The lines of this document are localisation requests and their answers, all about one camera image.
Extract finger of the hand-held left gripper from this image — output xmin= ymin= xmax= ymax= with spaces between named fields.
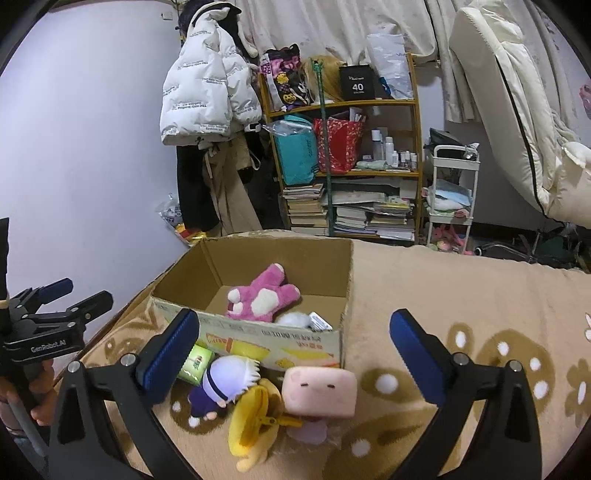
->
xmin=21 ymin=291 xmax=114 ymax=330
xmin=8 ymin=278 xmax=75 ymax=309

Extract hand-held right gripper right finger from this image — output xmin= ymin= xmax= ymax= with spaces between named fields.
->
xmin=389 ymin=309 xmax=543 ymax=480

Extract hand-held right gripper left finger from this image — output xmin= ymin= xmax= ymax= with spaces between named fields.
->
xmin=48 ymin=308 xmax=200 ymax=480

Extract small green box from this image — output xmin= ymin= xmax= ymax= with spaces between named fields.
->
xmin=179 ymin=344 xmax=214 ymax=385

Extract white-haired plush doll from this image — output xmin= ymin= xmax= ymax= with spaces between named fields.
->
xmin=187 ymin=355 xmax=262 ymax=430

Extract pink square plush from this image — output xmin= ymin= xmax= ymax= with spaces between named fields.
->
xmin=281 ymin=366 xmax=358 ymax=418

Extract yellow banana plush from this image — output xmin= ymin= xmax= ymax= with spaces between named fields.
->
xmin=228 ymin=381 xmax=303 ymax=472

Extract purple heart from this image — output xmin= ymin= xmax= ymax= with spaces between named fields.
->
xmin=277 ymin=415 xmax=352 ymax=462

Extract cardboard box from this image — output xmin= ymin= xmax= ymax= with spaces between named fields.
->
xmin=151 ymin=236 xmax=355 ymax=377

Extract person's left hand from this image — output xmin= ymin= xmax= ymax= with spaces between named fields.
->
xmin=28 ymin=359 xmax=56 ymax=428

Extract beige flower-print blanket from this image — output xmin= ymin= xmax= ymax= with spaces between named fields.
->
xmin=55 ymin=228 xmax=591 ymax=480

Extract pink plush toy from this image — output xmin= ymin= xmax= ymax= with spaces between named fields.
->
xmin=225 ymin=263 xmax=302 ymax=323

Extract pink toys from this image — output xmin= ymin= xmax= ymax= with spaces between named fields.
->
xmin=429 ymin=224 xmax=472 ymax=254

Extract colourful toy bags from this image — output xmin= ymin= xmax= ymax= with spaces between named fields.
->
xmin=157 ymin=194 xmax=208 ymax=245

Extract metal chair base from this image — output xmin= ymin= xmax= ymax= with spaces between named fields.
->
xmin=475 ymin=222 xmax=578 ymax=266

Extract white trolley cart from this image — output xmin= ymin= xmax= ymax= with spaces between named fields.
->
xmin=422 ymin=144 xmax=481 ymax=257

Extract black coat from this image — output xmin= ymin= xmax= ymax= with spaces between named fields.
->
xmin=176 ymin=138 xmax=222 ymax=234

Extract blue and white cloth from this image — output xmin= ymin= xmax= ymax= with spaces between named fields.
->
xmin=425 ymin=180 xmax=472 ymax=215

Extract beige trousers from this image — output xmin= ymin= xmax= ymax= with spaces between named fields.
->
xmin=202 ymin=136 xmax=264 ymax=236

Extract pile of books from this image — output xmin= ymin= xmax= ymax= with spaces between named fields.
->
xmin=281 ymin=179 xmax=419 ymax=243

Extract row of cosmetic bottles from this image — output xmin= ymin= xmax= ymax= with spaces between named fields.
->
xmin=370 ymin=129 xmax=419 ymax=169

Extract red gift bag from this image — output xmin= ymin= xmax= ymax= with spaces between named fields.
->
xmin=313 ymin=115 xmax=365 ymax=174

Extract green pole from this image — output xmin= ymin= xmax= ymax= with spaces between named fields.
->
xmin=313 ymin=60 xmax=335 ymax=237

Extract teal paper bag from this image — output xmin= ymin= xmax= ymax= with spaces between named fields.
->
xmin=272 ymin=115 xmax=319 ymax=185

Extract white puffer jacket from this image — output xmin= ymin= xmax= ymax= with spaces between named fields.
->
xmin=159 ymin=2 xmax=262 ymax=147

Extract wooden shelf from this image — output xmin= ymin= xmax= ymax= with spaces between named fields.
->
xmin=257 ymin=55 xmax=423 ymax=245

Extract black box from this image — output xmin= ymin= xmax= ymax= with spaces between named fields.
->
xmin=338 ymin=65 xmax=376 ymax=101

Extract cream folded mattress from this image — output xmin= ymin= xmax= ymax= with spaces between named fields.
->
xmin=450 ymin=0 xmax=591 ymax=227

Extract blonde wig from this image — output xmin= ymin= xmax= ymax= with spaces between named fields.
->
xmin=300 ymin=55 xmax=347 ymax=104

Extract clear plastic bag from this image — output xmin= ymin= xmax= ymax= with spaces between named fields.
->
xmin=366 ymin=32 xmax=414 ymax=100

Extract patterned pink black bag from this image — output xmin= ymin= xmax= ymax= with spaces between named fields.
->
xmin=260 ymin=44 xmax=319 ymax=112

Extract white curtain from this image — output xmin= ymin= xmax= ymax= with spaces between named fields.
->
xmin=240 ymin=0 xmax=490 ymax=123

